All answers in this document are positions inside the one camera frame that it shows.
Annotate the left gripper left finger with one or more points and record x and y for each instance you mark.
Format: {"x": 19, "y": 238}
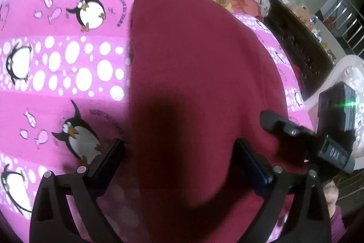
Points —
{"x": 52, "y": 220}

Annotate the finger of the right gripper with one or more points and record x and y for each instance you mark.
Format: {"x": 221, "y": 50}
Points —
{"x": 288, "y": 132}

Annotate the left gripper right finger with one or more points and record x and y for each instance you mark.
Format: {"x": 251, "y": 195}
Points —
{"x": 308, "y": 217}

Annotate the maroon red sweater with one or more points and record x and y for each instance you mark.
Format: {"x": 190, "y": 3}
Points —
{"x": 200, "y": 77}

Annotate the maroon right sleeve forearm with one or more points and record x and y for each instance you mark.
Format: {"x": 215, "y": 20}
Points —
{"x": 337, "y": 226}

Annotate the person's right hand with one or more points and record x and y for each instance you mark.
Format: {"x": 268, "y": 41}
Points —
{"x": 331, "y": 193}

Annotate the dark wooden bedside cabinet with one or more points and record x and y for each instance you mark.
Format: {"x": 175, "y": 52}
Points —
{"x": 311, "y": 62}

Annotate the pink penguin bedspread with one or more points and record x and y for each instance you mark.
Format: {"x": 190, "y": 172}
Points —
{"x": 65, "y": 94}

